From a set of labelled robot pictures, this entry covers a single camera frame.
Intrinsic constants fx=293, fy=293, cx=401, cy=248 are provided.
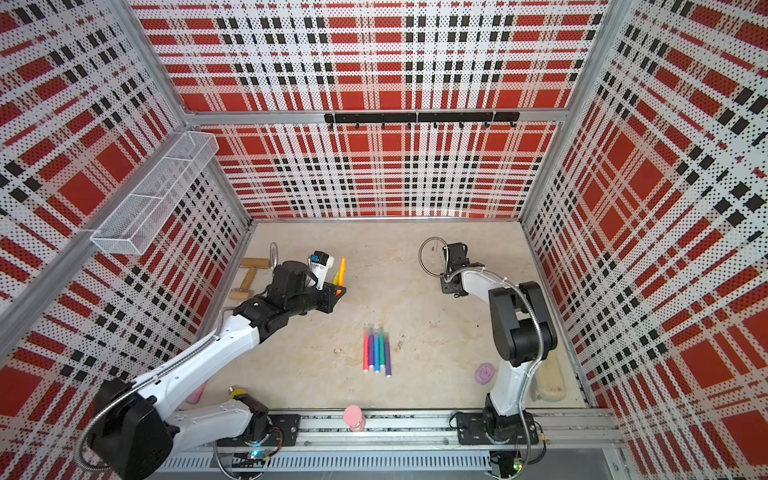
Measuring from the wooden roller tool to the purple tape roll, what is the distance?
778 millimetres

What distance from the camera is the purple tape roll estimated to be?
2.68ft

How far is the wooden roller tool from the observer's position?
1004 millimetres
